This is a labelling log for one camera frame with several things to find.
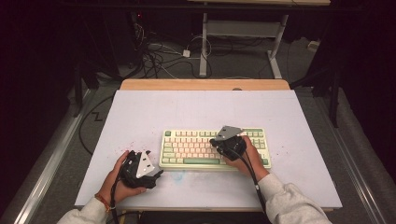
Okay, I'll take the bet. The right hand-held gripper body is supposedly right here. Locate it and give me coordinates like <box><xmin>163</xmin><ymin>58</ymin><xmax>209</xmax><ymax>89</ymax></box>
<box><xmin>214</xmin><ymin>125</ymin><xmax>248</xmax><ymax>162</ymax></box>

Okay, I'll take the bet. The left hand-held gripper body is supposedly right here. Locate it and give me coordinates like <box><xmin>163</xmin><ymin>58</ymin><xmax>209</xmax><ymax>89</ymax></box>
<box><xmin>120</xmin><ymin>149</ymin><xmax>158</xmax><ymax>189</ymax></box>

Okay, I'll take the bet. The green and cream keyboard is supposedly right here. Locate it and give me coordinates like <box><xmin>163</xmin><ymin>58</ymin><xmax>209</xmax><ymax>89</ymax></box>
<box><xmin>158</xmin><ymin>127</ymin><xmax>272</xmax><ymax>172</ymax></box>

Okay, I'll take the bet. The person's left hand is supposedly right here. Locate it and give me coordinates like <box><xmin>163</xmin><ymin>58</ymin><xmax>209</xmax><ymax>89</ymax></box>
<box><xmin>99</xmin><ymin>149</ymin><xmax>148</xmax><ymax>207</ymax></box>

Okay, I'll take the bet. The person's right hand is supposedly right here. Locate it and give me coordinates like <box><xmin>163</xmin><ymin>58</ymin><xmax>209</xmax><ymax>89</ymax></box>
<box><xmin>222</xmin><ymin>135</ymin><xmax>271</xmax><ymax>182</ymax></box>

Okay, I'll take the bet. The white table mat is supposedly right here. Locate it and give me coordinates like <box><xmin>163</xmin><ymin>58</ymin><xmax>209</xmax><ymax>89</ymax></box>
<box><xmin>74</xmin><ymin>89</ymin><xmax>344</xmax><ymax>210</ymax></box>

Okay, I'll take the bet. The dark metal stand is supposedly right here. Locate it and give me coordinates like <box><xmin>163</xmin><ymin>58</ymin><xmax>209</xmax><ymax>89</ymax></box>
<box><xmin>73</xmin><ymin>62</ymin><xmax>85</xmax><ymax>119</ymax></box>

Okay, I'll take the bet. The black computer tower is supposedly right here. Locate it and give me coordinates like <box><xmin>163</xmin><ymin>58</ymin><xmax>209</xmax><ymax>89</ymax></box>
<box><xmin>102</xmin><ymin>10</ymin><xmax>148</xmax><ymax>68</ymax></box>

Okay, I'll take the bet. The white power strip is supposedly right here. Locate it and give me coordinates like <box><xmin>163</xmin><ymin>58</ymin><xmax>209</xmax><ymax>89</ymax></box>
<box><xmin>306</xmin><ymin>40</ymin><xmax>321</xmax><ymax>52</ymax></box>

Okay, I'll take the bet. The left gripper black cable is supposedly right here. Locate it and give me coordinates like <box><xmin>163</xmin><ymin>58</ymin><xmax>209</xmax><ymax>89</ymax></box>
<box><xmin>109</xmin><ymin>175</ymin><xmax>123</xmax><ymax>224</ymax></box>

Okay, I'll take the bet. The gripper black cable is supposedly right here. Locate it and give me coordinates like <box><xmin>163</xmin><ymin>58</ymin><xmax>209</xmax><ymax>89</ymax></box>
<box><xmin>109</xmin><ymin>175</ymin><xmax>123</xmax><ymax>224</ymax></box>
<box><xmin>228</xmin><ymin>147</ymin><xmax>268</xmax><ymax>217</ymax></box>

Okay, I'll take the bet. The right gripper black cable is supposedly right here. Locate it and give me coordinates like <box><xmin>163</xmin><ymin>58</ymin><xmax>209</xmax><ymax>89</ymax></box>
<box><xmin>228</xmin><ymin>147</ymin><xmax>268</xmax><ymax>217</ymax></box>

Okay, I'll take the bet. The orange bracelet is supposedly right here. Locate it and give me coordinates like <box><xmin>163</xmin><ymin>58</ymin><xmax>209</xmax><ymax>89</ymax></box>
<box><xmin>94</xmin><ymin>192</ymin><xmax>112</xmax><ymax>213</ymax></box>

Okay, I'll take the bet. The black floor cable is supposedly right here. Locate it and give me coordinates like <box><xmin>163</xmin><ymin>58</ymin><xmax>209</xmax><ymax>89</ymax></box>
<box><xmin>78</xmin><ymin>94</ymin><xmax>115</xmax><ymax>157</ymax></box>

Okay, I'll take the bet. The metal floor rail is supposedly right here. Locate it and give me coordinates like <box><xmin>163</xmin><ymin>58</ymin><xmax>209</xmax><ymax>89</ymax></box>
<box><xmin>12</xmin><ymin>88</ymin><xmax>95</xmax><ymax>224</ymax></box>
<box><xmin>314</xmin><ymin>92</ymin><xmax>390</xmax><ymax>224</ymax></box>

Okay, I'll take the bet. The tangle of floor cables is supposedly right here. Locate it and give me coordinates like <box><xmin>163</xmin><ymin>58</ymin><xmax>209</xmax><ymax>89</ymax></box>
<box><xmin>134</xmin><ymin>21</ymin><xmax>213</xmax><ymax>79</ymax></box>

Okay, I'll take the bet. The white desk frame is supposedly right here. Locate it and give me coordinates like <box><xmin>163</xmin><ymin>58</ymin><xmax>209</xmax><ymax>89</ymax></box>
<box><xmin>199</xmin><ymin>12</ymin><xmax>290</xmax><ymax>79</ymax></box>

